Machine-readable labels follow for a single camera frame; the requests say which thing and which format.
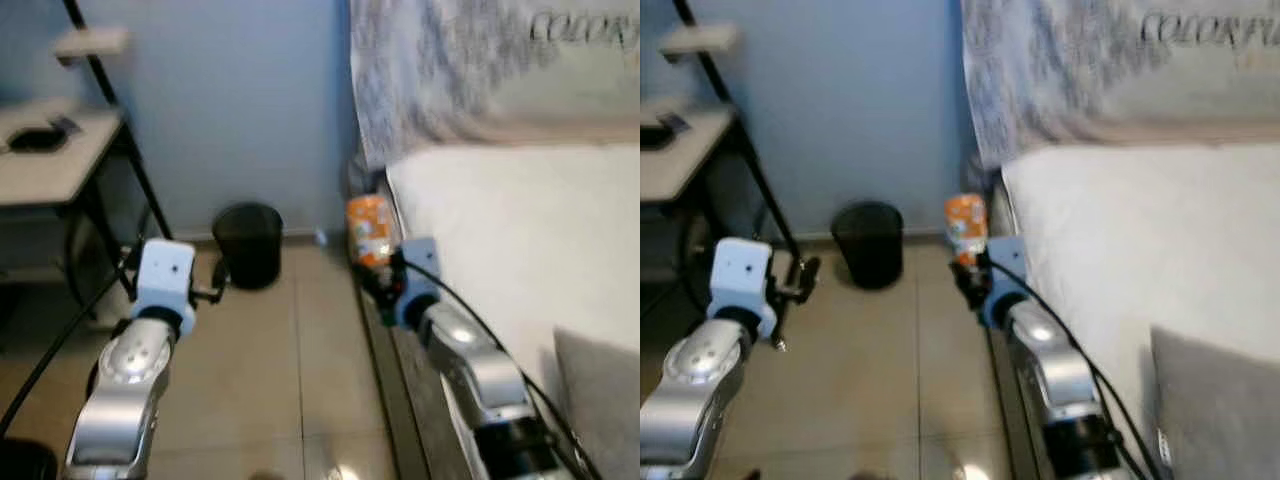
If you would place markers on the orange snack can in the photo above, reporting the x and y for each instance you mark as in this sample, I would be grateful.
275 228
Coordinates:
368 228
966 225

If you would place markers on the grey pillow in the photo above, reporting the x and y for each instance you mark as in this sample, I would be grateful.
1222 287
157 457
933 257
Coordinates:
1215 410
600 410

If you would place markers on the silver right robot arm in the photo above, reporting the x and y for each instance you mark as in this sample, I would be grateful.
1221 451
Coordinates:
1060 370
480 370

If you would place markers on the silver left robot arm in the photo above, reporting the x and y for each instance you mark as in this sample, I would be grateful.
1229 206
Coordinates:
690 400
120 400

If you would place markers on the black waste bin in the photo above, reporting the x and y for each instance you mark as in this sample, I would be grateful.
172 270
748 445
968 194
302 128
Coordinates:
868 245
248 245

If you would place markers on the grey quilted bed base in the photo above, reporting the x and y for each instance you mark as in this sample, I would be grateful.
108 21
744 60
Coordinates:
1015 410
400 400

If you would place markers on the white quilted mattress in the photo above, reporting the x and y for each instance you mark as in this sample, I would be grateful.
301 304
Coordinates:
520 230
1130 230

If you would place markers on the white desk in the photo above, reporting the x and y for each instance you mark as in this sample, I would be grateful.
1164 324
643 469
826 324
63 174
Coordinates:
50 175
675 170

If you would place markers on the black desk item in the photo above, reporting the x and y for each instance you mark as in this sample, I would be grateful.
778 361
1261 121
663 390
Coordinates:
38 138
660 132

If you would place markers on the white grey patterned duvet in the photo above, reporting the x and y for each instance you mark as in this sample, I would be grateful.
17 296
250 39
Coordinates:
450 60
1060 60

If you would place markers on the white shelf board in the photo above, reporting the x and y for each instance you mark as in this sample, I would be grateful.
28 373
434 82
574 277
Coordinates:
92 42
698 38

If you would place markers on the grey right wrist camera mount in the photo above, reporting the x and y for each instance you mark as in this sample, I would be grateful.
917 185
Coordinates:
420 275
1005 275

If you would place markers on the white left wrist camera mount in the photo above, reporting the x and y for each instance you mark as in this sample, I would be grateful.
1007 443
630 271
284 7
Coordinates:
165 275
742 275

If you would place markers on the black metal shelf frame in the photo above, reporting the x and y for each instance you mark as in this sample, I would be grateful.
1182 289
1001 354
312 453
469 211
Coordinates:
715 70
105 85

